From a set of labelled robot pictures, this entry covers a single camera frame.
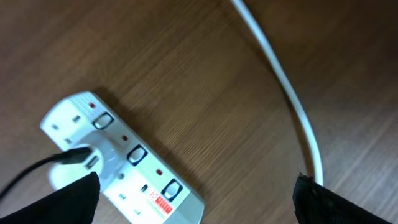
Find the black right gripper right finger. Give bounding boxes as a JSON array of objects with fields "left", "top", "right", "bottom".
[{"left": 292, "top": 174, "right": 390, "bottom": 224}]

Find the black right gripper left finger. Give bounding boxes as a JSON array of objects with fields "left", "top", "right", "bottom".
[{"left": 1, "top": 172, "right": 100, "bottom": 224}]

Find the black USB-C charging cable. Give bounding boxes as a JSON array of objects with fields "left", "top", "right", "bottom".
[{"left": 0, "top": 146, "right": 93, "bottom": 200}]

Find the white USB charger adapter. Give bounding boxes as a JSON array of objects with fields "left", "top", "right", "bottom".
[{"left": 49, "top": 131, "right": 124, "bottom": 191}]

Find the white power strip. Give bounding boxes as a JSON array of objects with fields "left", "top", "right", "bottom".
[{"left": 40, "top": 91, "right": 205, "bottom": 224}]

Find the white power strip cord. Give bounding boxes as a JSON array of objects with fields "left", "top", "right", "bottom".
[{"left": 230, "top": 0, "right": 324, "bottom": 187}]

